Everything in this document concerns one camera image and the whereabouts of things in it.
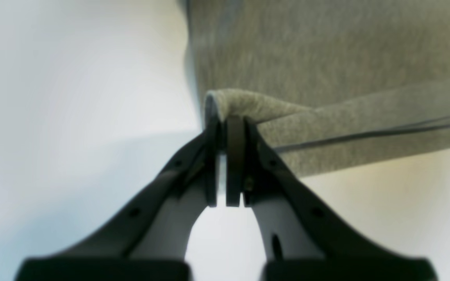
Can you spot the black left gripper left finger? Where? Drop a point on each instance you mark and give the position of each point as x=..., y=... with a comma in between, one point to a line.
x=147, y=239

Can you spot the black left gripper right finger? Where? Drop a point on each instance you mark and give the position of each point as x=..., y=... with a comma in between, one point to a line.
x=304, y=239

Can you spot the grey T-shirt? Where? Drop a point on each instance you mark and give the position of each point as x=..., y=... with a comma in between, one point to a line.
x=331, y=84

